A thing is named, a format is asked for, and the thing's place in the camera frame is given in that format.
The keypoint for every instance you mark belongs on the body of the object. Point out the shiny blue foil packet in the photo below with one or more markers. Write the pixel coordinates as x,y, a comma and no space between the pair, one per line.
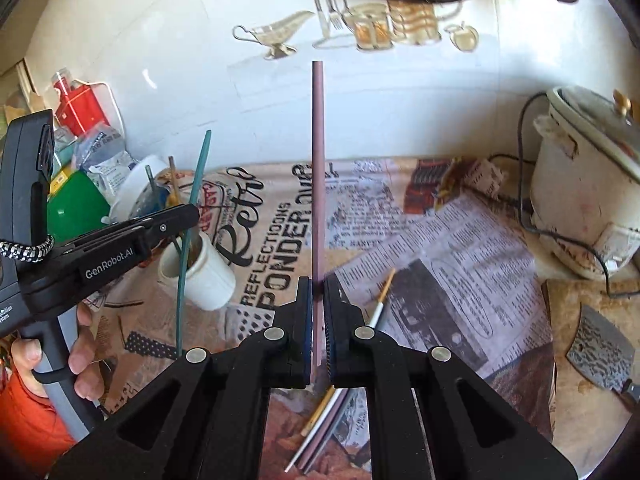
162,199

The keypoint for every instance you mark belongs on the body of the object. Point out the green box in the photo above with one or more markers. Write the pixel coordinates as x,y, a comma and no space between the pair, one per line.
75,210

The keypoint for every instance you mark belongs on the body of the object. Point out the yellow flat box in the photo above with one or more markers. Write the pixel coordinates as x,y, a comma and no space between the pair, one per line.
60,180

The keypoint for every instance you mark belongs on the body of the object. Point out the white cup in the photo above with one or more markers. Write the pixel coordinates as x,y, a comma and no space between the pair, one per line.
210,280

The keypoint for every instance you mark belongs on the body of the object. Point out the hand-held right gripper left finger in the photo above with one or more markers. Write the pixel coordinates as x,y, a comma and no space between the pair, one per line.
302,340

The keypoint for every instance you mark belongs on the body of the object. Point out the person's left forearm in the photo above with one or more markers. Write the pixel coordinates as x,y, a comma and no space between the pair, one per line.
25,420

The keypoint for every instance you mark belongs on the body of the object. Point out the white printed pouch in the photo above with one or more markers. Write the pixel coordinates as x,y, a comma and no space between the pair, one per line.
112,170

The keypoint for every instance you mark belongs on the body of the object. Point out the newspaper print table cover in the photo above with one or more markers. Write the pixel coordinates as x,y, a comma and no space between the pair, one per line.
450,260

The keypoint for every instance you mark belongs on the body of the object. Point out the red tin box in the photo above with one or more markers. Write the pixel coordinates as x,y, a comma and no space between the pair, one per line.
82,110

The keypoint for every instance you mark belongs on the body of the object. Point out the kitchenware wall decal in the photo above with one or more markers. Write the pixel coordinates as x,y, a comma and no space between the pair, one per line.
370,30

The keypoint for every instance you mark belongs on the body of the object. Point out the patterned steel cleaver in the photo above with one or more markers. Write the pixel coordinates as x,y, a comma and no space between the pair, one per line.
597,350

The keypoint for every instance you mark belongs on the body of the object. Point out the white slow cooker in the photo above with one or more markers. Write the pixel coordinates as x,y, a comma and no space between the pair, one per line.
575,195

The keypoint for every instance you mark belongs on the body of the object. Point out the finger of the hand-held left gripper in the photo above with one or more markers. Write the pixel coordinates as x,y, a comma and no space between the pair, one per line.
160,215
150,234

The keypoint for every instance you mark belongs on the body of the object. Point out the brown chopstick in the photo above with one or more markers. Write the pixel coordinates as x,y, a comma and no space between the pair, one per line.
173,175

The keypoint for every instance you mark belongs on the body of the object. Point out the clear cup red label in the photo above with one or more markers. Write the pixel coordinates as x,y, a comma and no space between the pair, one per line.
62,82

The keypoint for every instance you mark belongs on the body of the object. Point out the person's left hand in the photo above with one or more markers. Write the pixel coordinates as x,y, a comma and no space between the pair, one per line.
85,360

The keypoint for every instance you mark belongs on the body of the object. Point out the pile of mixed chopsticks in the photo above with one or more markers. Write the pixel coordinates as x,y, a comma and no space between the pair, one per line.
325,425

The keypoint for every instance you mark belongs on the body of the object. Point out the blue white plastic bag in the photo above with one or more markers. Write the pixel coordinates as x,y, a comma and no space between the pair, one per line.
100,145

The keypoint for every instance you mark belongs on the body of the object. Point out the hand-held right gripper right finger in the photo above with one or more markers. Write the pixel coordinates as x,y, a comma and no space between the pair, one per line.
332,345

